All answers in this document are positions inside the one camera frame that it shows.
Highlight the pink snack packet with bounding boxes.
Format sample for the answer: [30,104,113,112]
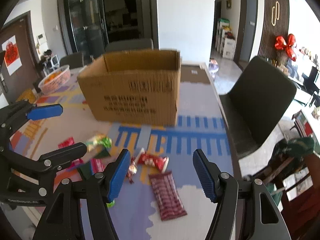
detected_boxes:
[58,137,84,171]

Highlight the magenta snack packet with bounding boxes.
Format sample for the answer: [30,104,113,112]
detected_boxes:
[90,158,105,174]

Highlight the dark green snack packet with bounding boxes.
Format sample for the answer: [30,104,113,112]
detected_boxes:
[77,148,110,180]

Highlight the small red snack packet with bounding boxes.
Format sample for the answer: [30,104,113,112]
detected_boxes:
[135,148,169,173]

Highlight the pale yellow snack packet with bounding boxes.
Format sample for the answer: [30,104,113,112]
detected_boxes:
[85,134,106,151]

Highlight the maroon striped wafer packet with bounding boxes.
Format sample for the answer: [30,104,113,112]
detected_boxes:
[149,171,187,221]

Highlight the red foil candy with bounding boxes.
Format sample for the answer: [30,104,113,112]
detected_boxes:
[126,157,137,184]

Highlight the green polka-dot lollipop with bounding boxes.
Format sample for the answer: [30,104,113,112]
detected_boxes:
[100,137,112,148]

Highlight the yellow woven tissue box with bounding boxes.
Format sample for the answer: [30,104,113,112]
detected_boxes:
[16,88,38,103]

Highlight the pink basket of oranges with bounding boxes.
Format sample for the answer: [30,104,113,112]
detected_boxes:
[39,64,71,94]

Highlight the colourful patterned table mat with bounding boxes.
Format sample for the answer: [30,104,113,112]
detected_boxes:
[11,65,233,239]

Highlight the black chair far left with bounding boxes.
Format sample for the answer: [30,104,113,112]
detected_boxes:
[60,51,84,69]

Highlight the black chair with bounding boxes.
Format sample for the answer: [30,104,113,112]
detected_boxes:
[60,51,84,69]
[220,56,297,159]
[105,38,153,53]

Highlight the red paper door decoration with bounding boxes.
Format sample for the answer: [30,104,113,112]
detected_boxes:
[2,35,22,76]

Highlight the brown cardboard box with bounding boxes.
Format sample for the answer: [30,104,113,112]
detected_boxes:
[77,49,181,126]

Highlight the wooden chair with clothes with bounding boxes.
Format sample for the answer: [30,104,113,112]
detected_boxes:
[242,109,320,240]

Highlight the black chair right side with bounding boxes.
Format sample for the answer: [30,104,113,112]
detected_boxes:
[220,56,297,159]

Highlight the black chair far middle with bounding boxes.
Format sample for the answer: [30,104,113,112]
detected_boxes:
[105,38,153,53]

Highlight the black glass sliding door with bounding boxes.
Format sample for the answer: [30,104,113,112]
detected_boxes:
[57,0,108,64]

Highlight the white storage shelf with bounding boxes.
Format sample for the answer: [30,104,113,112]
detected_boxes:
[215,18,235,60]

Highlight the red heart balloons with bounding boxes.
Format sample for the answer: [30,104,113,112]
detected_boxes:
[274,34,297,62]

